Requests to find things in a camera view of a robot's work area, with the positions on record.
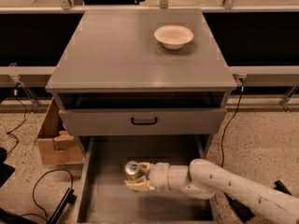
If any black stand leg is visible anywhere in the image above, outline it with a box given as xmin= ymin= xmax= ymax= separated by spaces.
xmin=275 ymin=180 xmax=291 ymax=195
xmin=47 ymin=188 xmax=77 ymax=224

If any grey open middle drawer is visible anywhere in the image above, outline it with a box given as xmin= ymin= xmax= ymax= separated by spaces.
xmin=75 ymin=135 xmax=219 ymax=224

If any black left wall cable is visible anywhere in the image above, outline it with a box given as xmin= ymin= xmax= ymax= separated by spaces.
xmin=5 ymin=81 xmax=28 ymax=156

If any black right power cable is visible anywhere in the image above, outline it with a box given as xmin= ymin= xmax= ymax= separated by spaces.
xmin=220 ymin=84 xmax=245 ymax=169

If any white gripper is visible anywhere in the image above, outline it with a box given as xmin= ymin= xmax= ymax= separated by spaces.
xmin=124 ymin=162 xmax=170 ymax=192

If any black left floor cable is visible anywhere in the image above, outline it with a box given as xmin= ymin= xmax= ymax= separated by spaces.
xmin=18 ymin=169 xmax=75 ymax=223

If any black power adapter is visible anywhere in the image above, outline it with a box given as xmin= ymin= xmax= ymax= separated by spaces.
xmin=225 ymin=195 xmax=255 ymax=222

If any black drawer handle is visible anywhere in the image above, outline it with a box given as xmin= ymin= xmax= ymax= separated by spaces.
xmin=131 ymin=117 xmax=158 ymax=126

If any cardboard box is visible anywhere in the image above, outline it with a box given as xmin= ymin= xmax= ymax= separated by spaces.
xmin=36 ymin=99 xmax=84 ymax=164

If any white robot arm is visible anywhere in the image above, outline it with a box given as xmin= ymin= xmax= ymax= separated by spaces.
xmin=124 ymin=159 xmax=299 ymax=224

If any grey top drawer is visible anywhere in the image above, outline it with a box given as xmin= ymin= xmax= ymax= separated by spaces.
xmin=59 ymin=108 xmax=226 ymax=136

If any grey drawer cabinet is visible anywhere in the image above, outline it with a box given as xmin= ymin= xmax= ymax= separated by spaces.
xmin=46 ymin=8 xmax=236 ymax=150

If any metal railing frame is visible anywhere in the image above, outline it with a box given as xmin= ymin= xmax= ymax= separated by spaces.
xmin=0 ymin=0 xmax=299 ymax=114

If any black stand leg right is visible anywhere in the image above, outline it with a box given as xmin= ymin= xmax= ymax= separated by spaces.
xmin=275 ymin=180 xmax=291 ymax=195

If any black stand leg left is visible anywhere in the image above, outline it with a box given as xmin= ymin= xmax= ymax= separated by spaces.
xmin=47 ymin=188 xmax=77 ymax=224

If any silver redbull can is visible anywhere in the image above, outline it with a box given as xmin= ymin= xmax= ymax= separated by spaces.
xmin=124 ymin=161 xmax=140 ymax=180

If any white bowl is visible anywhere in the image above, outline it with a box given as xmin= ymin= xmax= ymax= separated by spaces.
xmin=154 ymin=25 xmax=193 ymax=50

